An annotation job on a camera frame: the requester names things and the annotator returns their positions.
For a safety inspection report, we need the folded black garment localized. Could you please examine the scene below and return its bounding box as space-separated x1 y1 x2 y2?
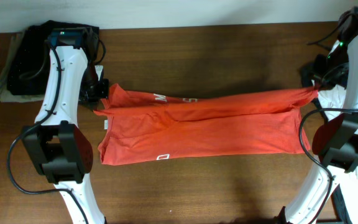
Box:
7 20 99 95

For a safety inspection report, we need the right black cable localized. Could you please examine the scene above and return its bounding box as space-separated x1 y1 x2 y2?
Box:
298 12 358 224

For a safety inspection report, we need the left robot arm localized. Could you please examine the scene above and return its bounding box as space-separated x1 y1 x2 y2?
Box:
18 27 109 223

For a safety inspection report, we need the left black cable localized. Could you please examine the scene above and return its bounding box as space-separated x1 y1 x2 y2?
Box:
6 37 107 224

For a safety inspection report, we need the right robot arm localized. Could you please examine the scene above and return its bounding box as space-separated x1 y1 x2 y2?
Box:
273 6 358 223

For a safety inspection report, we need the black cable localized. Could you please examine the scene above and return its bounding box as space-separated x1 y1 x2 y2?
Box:
6 37 107 224
298 12 358 224

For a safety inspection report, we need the red printed t-shirt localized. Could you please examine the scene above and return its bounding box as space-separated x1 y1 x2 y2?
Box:
96 84 318 166

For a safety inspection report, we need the folded beige garment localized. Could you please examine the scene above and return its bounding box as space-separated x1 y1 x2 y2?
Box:
0 32 44 103

